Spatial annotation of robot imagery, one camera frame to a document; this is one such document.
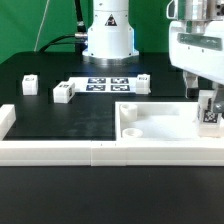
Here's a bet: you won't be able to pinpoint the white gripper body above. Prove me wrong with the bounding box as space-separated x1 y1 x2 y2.
169 21 224 85

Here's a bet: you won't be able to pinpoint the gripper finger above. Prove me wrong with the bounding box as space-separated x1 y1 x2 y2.
212 84 224 113
183 71 199 98

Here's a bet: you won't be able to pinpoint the white square tabletop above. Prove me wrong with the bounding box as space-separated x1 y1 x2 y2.
115 102 224 144

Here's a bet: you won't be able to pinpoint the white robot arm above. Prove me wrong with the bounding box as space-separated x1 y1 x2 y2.
83 0 224 113

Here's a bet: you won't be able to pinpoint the white U-shaped fence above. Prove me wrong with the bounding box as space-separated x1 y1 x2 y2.
0 104 224 166

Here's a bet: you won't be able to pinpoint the white fiducial tag sheet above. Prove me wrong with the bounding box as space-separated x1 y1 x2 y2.
69 77 136 93

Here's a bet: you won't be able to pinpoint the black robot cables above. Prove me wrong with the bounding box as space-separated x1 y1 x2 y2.
39 0 89 53

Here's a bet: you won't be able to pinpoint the white thin cord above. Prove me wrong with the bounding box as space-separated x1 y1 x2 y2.
33 0 52 52

